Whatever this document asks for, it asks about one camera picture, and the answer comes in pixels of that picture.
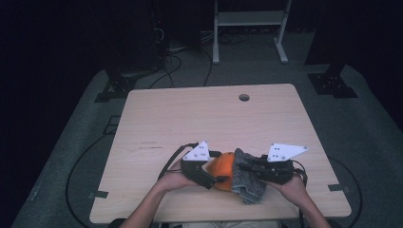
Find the orange rounded object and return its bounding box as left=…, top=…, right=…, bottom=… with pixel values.
left=205, top=151, right=237, bottom=192

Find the gray terry towel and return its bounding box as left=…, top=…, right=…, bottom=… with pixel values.
left=231, top=147, right=268, bottom=205

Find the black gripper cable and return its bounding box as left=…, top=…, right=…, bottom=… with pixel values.
left=157, top=142, right=201, bottom=181
left=291, top=160, right=309, bottom=228

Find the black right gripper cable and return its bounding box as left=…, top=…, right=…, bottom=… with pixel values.
left=291, top=160, right=309, bottom=228

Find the person's left hand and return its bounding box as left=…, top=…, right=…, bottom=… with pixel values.
left=156, top=160, right=199, bottom=193

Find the person's right hand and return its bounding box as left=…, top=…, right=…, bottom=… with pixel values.
left=267, top=174, right=308, bottom=208

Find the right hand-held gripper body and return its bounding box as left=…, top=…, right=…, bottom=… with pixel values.
left=257, top=142, right=310, bottom=186

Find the black stand base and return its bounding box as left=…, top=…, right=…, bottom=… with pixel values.
left=307, top=47, right=359, bottom=99
left=93, top=70, right=139, bottom=104

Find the white metal table frame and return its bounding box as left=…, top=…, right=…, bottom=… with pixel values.
left=212, top=0, right=293, bottom=66

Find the long black floor cable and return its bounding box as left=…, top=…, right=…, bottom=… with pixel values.
left=65, top=132, right=112, bottom=228
left=327, top=156, right=363, bottom=228

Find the gray tape strip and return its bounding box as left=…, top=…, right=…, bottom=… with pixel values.
left=327, top=183, right=351, bottom=193
left=87, top=190, right=109, bottom=200

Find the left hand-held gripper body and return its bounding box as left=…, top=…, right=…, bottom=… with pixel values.
left=180, top=141, right=219, bottom=190

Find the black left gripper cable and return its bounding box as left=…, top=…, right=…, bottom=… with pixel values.
left=157, top=142, right=201, bottom=181

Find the dark equipment cabinet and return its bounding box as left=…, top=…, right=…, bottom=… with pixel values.
left=106, top=0, right=165, bottom=75

